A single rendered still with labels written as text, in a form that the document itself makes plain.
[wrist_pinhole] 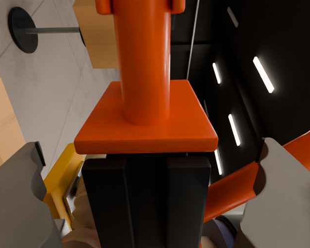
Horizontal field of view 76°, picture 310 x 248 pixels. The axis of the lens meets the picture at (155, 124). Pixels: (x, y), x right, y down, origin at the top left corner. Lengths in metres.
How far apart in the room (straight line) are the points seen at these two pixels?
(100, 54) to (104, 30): 0.25
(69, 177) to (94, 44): 1.78
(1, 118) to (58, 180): 0.89
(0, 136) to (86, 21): 1.16
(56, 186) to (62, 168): 0.03
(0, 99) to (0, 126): 0.12
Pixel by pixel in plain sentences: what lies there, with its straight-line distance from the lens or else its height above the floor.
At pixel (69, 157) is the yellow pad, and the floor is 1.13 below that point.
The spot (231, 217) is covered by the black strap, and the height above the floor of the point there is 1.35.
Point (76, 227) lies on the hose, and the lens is 0.20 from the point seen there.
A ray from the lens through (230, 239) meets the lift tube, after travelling 0.28.
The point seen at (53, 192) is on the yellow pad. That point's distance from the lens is 0.26.
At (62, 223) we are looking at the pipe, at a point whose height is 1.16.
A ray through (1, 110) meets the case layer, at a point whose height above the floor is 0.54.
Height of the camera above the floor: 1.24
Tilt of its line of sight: level
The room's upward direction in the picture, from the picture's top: 89 degrees clockwise
